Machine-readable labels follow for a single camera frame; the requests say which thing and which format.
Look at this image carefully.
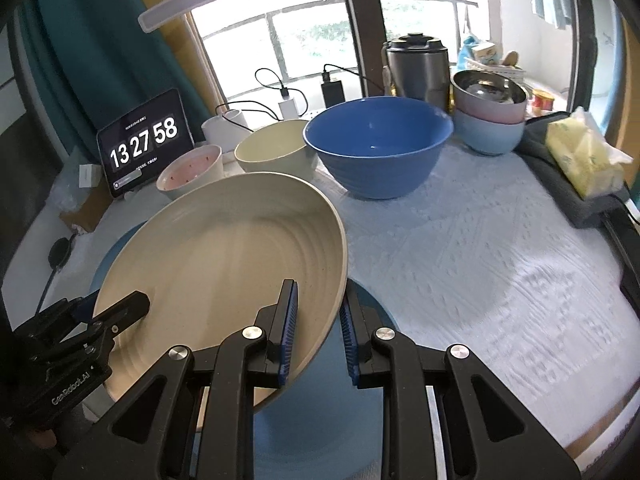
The beige plate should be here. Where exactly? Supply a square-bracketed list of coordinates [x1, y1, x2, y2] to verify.
[96, 172, 348, 410]

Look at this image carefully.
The pink watermelon bowl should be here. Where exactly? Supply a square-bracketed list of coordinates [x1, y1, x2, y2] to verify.
[155, 144, 224, 200]

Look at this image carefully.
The light blue plate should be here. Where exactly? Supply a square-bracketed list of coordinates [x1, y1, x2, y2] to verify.
[88, 219, 402, 480]

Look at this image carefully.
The cream green bowl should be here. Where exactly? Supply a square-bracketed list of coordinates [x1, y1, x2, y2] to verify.
[234, 119, 318, 181]

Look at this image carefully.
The large blue bowl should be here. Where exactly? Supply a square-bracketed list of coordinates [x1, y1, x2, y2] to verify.
[303, 96, 454, 200]

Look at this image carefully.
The black round object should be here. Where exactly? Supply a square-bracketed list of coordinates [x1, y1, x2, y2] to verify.
[35, 232, 77, 315]

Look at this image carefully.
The cardboard box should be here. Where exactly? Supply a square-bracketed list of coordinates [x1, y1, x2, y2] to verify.
[58, 181, 113, 233]

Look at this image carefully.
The small white box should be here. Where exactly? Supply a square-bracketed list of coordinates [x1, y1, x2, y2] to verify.
[78, 164, 103, 188]

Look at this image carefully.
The tablet showing clock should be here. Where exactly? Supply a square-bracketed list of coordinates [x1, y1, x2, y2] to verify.
[96, 89, 194, 198]

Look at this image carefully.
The white patterned tablecloth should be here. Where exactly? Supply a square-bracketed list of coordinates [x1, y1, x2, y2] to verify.
[2, 143, 639, 467]

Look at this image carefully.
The white desk lamp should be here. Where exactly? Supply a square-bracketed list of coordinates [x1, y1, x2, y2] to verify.
[138, 0, 252, 160]

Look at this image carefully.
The dark grey folded cloth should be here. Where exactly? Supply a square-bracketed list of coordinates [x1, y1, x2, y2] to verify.
[514, 112, 630, 229]

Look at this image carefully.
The teal curtain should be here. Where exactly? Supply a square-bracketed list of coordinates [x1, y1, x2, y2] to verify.
[18, 0, 209, 162]

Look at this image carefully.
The white charger plug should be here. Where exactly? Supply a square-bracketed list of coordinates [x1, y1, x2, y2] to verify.
[279, 87, 299, 120]

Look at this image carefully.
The light blue small bowl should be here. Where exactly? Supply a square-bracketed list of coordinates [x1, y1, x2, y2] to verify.
[452, 110, 525, 156]

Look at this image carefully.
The black charger plug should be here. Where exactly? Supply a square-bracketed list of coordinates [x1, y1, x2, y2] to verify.
[321, 70, 346, 108]

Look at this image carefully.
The yellow curtain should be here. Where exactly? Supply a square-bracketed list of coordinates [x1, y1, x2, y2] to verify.
[142, 0, 226, 115]

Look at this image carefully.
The red tin can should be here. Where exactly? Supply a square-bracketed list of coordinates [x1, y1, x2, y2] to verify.
[530, 89, 554, 117]

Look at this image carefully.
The pink steel-lined bowl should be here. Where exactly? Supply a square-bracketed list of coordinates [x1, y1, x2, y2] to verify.
[451, 70, 528, 125]

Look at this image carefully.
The steel travel mug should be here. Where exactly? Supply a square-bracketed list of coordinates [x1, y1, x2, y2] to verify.
[383, 32, 450, 112]

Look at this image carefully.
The white basket with items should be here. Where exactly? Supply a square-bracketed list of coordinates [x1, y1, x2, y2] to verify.
[457, 35, 526, 82]

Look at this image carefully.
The black cable of charger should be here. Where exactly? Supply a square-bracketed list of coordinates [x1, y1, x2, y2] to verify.
[322, 63, 396, 97]

